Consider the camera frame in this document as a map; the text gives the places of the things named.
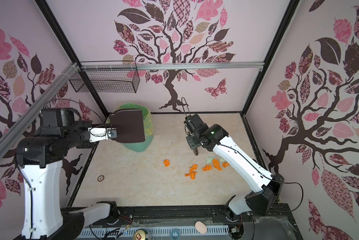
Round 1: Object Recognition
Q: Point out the dark brown dustpan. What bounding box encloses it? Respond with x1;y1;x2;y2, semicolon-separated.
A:
109;109;145;144

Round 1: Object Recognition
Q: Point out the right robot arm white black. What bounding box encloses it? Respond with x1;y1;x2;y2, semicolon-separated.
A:
184;114;284;216

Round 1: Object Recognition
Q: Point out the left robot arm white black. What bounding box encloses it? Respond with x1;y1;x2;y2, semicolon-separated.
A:
15;108;119;240

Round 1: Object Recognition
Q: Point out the orange scraps right front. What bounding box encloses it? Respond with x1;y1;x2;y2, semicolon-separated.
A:
202;159;229;172

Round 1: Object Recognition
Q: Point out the green scrap right front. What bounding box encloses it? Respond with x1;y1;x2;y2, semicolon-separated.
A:
205;157;225;164

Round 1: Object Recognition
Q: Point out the orange scrap back centre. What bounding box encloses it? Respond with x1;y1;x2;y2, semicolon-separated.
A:
184;164;198;180

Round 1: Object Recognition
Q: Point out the small orange scrap centre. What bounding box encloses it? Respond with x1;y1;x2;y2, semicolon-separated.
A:
163;160;170;167

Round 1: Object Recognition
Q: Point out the green bin with liner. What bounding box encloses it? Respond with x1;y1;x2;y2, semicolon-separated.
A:
105;103;153;153

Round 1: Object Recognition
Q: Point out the gold round can top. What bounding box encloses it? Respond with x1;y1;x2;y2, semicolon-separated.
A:
132;229;149;240

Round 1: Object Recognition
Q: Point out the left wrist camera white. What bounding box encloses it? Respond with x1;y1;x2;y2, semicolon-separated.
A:
88;127;117;143

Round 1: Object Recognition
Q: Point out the black wire basket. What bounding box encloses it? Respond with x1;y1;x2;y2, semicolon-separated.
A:
69;60;140;94

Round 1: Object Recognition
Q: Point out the aluminium rail left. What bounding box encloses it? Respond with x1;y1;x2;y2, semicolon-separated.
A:
0;63;78;161

